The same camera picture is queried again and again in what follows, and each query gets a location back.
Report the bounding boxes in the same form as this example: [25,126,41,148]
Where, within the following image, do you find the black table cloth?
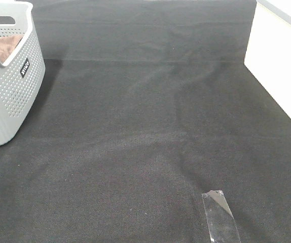
[0,1,291,242]

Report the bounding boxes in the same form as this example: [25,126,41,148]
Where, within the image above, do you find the brown towel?
[0,34,23,63]

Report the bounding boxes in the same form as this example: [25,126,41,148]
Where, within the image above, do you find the clear tape strip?
[202,190,241,243]

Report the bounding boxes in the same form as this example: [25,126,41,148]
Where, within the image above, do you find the grey perforated laundry basket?
[0,1,45,146]

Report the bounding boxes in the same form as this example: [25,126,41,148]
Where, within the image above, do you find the white plastic storage bin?
[244,1,291,119]

